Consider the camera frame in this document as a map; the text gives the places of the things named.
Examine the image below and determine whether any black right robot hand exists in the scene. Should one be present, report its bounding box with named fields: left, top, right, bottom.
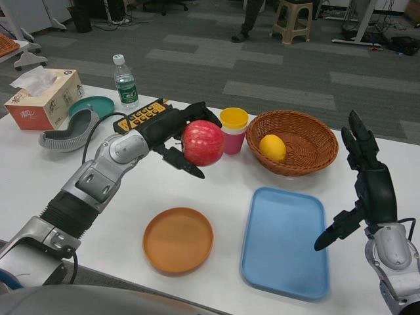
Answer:
left=314, top=110, right=398, bottom=252

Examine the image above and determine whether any yellow plastic cup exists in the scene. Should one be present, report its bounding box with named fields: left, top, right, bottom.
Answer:
left=219, top=107, right=249, bottom=131

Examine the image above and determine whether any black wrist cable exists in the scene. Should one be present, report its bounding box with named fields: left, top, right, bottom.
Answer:
left=396, top=217, right=417, bottom=240

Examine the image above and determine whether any grey ribbed curved holder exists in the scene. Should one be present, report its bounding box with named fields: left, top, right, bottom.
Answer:
left=38, top=105, right=100, bottom=153

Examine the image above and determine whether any black waste bin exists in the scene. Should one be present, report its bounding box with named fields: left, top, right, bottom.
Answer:
left=67, top=5, right=93, bottom=33

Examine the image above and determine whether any red apple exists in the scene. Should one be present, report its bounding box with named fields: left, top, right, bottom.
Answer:
left=181, top=119, right=226, bottom=167

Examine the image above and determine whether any orange round plate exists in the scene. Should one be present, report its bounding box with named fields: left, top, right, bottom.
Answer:
left=142, top=207, right=215, bottom=276

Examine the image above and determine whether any white table base with casters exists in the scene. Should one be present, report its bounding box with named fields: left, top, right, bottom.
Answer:
left=0, top=0, right=49, bottom=72

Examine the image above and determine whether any large black bag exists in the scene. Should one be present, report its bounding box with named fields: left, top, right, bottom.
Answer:
left=388, top=35, right=420, bottom=56

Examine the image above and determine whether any person in dark trousers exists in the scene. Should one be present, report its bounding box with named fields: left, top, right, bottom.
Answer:
left=231, top=0, right=266, bottom=43

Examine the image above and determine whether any yellow lemon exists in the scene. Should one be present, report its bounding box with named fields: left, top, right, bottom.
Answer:
left=259, top=134, right=287, bottom=162

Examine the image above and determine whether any clear water bottle green label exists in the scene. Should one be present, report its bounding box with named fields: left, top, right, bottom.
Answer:
left=112, top=54, right=140, bottom=110

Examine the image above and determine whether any silver robot chest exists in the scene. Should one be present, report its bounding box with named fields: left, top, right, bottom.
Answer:
left=0, top=283, right=221, bottom=315

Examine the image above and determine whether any beige plastic stool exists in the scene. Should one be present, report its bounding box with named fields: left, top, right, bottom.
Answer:
left=271, top=0, right=313, bottom=45

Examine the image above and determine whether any flat brown wicker tray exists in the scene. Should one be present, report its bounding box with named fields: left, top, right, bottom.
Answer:
left=0, top=32, right=20, bottom=65

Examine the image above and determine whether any teal round plate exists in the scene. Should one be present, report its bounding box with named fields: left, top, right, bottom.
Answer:
left=68, top=95, right=116, bottom=119

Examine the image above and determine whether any beige red tissue box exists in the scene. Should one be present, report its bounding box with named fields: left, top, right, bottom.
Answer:
left=3, top=65, right=85, bottom=131

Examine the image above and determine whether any brown wicker basket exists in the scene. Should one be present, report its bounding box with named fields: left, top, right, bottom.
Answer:
left=245, top=110, right=340, bottom=177

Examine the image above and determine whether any black remote cable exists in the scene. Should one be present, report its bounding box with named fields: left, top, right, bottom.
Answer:
left=81, top=112, right=132, bottom=165

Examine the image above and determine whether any blue rectangular tray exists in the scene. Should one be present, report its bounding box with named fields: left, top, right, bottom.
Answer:
left=240, top=186, right=330, bottom=300

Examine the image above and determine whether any black office chair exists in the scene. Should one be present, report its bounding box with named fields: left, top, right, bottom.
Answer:
left=140, top=0, right=190, bottom=16

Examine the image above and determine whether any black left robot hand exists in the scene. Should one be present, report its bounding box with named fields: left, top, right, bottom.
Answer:
left=139, top=101, right=223, bottom=180

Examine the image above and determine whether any white standing desk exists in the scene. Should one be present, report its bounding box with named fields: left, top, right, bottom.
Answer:
left=331, top=0, right=385, bottom=45

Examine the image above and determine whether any yellow black remote controller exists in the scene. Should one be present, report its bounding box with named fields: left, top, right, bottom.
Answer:
left=112, top=98, right=173, bottom=135

